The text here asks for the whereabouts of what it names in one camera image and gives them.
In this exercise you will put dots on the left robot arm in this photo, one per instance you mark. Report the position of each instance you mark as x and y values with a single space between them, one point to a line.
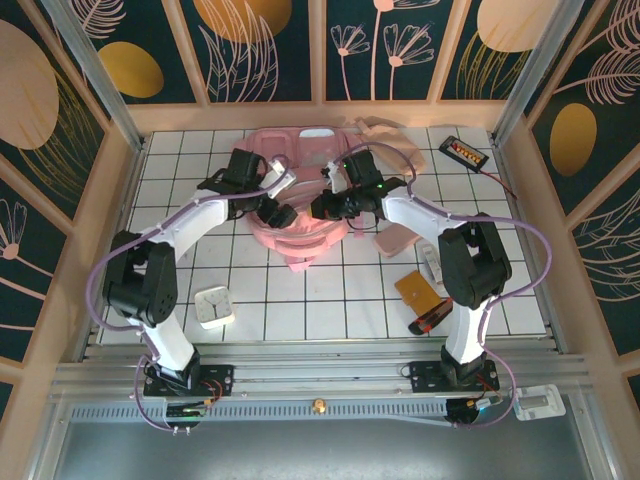
200 220

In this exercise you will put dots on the pink rectangular pencil case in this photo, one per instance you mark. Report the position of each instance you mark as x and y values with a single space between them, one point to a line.
395 242

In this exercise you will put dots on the aluminium extrusion rail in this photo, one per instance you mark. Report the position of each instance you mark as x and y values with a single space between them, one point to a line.
320 370

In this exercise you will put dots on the brass knob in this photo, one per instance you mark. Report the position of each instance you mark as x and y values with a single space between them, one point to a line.
318 406

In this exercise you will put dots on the left aluminium corner post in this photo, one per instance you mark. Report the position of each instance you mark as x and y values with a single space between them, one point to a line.
90 65

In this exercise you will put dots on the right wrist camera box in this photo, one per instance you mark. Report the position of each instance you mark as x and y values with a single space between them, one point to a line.
332 171

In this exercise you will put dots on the yellow wallet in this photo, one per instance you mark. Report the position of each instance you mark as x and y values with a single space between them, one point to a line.
417 291

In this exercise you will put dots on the right aluminium corner post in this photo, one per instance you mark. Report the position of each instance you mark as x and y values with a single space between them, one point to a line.
540 65

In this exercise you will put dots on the white plastic bracket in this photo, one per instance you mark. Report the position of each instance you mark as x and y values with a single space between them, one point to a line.
537 402

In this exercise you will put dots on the pink backpack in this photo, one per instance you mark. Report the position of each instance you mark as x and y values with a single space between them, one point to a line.
300 240

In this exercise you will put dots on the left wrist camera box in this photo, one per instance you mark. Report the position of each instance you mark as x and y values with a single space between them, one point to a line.
279 175

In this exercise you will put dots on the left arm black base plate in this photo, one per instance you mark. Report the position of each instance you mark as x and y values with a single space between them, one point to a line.
220 380

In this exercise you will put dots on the white remote control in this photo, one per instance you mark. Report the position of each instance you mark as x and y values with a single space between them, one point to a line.
432 265

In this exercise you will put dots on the black power connector module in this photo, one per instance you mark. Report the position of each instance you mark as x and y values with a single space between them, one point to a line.
470 412
185 414

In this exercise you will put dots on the red black utility knife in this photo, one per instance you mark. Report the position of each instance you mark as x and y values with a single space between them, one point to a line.
425 322

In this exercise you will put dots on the black charger board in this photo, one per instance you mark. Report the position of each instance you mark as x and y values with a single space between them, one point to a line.
463 151

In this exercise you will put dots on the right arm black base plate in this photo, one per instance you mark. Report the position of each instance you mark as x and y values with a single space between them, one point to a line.
425 375

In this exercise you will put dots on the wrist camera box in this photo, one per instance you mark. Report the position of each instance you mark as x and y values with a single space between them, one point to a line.
332 171
279 175

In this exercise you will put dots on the white square alarm clock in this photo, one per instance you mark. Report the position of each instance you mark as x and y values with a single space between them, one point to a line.
215 307

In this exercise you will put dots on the aluminium corner post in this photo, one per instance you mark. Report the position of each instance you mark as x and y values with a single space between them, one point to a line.
540 65
90 65

